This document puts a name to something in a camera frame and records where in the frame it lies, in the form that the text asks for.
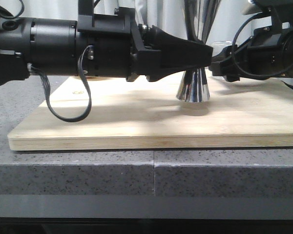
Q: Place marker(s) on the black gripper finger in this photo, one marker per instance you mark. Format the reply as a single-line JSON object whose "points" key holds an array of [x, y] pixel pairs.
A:
{"points": [[157, 64]]}

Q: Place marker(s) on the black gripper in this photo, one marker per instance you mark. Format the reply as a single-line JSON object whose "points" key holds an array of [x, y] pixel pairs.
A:
{"points": [[55, 45], [267, 54]]}

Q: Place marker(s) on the clear glass beaker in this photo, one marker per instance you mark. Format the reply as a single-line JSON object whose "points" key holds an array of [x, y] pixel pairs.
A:
{"points": [[218, 46]]}

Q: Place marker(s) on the steel hourglass jigger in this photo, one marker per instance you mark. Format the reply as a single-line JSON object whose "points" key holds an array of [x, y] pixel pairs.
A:
{"points": [[199, 18]]}

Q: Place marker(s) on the wooden cutting board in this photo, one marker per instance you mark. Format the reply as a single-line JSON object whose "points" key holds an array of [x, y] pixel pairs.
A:
{"points": [[141, 115]]}

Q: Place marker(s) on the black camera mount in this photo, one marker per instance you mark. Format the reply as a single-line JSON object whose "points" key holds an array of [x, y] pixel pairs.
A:
{"points": [[85, 15]]}

